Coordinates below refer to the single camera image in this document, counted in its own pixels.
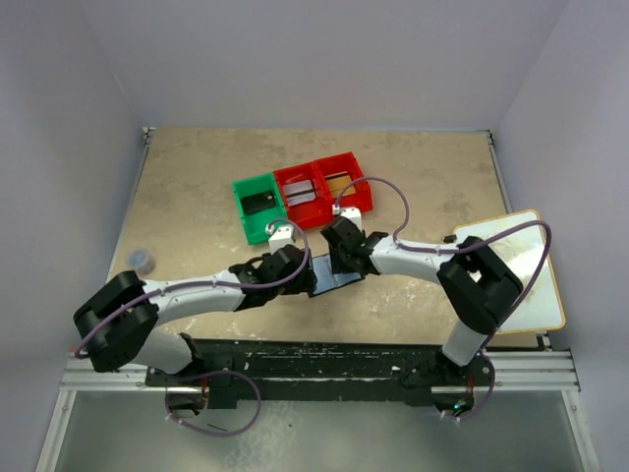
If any black leather card holder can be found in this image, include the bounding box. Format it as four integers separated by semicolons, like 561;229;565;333
308;254;364;298

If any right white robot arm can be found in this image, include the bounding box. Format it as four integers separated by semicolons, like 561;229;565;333
321;216;524;384

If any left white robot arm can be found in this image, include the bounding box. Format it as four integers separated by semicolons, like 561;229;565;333
74;244;316;385

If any gold cards stack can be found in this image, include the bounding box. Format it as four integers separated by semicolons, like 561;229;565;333
325;172;356;198

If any black card holder in bin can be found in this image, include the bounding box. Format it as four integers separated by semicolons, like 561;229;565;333
240;190;276;215

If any silver cards stack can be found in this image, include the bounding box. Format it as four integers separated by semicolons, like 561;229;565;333
282;180;316;207

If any middle red plastic bin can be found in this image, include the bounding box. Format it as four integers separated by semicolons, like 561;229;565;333
273;161;332;229

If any red plastic bin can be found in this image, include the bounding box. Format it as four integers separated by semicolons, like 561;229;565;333
273;161;332;229
314;151;373;212

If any right red plastic bin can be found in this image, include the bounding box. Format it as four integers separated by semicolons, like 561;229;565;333
314;151;373;212

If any green plastic bin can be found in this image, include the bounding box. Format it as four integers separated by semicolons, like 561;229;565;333
232;173;287;245

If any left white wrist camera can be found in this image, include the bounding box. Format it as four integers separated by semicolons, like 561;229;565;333
265;220;296;254

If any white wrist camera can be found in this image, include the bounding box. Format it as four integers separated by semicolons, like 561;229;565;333
265;220;296;254
332;205;363;230

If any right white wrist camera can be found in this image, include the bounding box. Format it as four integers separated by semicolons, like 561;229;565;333
332;205;363;230

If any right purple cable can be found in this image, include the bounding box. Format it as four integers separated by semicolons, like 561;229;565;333
331;176;554;423

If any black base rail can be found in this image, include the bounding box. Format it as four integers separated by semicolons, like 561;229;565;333
136;339;495;412

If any aluminium frame profile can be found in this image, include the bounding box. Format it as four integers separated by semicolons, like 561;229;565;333
59;351;581;392

